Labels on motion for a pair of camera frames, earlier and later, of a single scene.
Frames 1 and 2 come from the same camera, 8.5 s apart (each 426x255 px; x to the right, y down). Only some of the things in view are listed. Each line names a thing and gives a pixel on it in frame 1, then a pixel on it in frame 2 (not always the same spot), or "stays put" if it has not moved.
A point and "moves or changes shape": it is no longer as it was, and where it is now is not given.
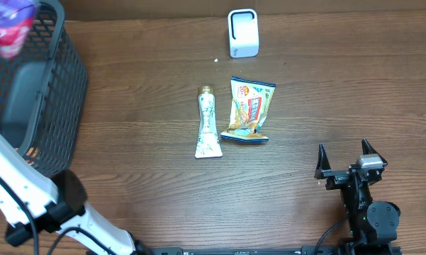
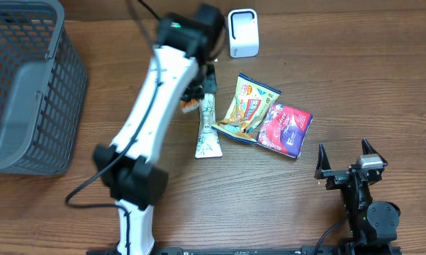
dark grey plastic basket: [36, 99] stays put
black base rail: [244, 251] stays put
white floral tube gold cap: [208, 145] stays put
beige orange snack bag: [250, 103] moves or changes shape
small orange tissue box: [33, 152] → [188, 106]
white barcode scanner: [243, 32] stays put
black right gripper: [336, 178] stays put
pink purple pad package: [12, 19] → [285, 129]
